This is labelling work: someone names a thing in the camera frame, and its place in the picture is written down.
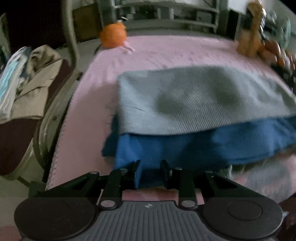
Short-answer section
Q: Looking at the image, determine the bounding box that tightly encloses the bumpy orange citrus fruit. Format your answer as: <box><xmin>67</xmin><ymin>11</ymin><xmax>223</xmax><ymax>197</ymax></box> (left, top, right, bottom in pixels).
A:
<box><xmin>100</xmin><ymin>22</ymin><xmax>127</xmax><ymax>48</ymax></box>

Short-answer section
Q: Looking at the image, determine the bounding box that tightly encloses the pink dog print blanket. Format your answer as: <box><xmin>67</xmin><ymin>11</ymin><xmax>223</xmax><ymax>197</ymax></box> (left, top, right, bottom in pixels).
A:
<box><xmin>46</xmin><ymin>36</ymin><xmax>295</xmax><ymax>203</ymax></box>

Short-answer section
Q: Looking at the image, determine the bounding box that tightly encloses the folded clothes pile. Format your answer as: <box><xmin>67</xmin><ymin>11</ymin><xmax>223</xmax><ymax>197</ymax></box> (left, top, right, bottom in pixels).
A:
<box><xmin>1</xmin><ymin>45</ymin><xmax>63</xmax><ymax>123</ymax></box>

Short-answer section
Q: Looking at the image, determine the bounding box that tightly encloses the brown wooden cabinet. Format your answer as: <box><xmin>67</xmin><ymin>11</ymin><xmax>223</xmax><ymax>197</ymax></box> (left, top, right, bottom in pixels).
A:
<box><xmin>72</xmin><ymin>3</ymin><xmax>102</xmax><ymax>43</ymax></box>

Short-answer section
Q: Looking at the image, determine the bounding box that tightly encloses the grey blue waffle sweater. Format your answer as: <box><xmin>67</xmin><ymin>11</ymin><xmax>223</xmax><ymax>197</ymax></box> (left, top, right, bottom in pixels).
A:
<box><xmin>102</xmin><ymin>66</ymin><xmax>295</xmax><ymax>188</ymax></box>

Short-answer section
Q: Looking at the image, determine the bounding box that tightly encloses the orange juice bottle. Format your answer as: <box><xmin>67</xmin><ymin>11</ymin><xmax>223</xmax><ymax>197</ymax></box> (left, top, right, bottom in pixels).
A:
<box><xmin>237</xmin><ymin>1</ymin><xmax>264</xmax><ymax>58</ymax></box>

